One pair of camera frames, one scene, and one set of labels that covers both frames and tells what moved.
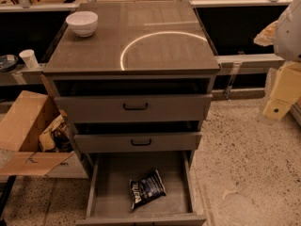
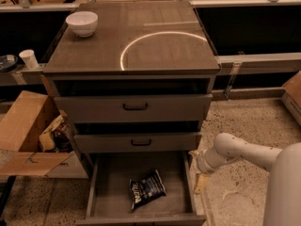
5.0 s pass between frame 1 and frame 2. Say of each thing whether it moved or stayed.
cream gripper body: moved
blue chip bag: stayed
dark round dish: stayed
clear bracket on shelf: stayed
